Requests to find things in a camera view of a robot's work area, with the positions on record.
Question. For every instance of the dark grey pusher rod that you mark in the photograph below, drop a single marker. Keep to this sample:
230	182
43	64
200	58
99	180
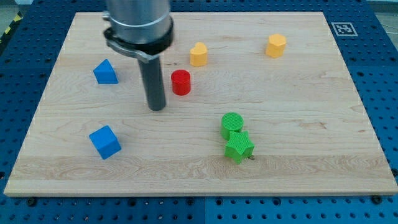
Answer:
151	74

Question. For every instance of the green star block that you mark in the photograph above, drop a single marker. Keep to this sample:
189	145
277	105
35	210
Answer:
239	146

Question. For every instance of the blue triangle block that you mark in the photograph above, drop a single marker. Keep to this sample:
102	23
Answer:
105	74

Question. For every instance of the green cylinder block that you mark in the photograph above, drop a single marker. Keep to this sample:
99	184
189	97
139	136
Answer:
231	122

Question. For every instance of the white fiducial marker tag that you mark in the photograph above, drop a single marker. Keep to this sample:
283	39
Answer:
344	29

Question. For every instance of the silver robot arm cylinder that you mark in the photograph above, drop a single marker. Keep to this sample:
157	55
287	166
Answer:
140	29

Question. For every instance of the blue cube block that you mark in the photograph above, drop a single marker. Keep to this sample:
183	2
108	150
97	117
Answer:
105	142

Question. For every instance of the yellow heart block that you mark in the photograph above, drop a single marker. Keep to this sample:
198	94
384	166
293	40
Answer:
199	55

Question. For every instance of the light wooden board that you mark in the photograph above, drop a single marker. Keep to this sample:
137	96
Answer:
311	132

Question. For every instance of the yellow hexagon block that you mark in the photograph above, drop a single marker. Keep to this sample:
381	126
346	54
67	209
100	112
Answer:
276	45

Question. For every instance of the red cylinder block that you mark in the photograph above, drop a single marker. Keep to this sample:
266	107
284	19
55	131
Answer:
181	82

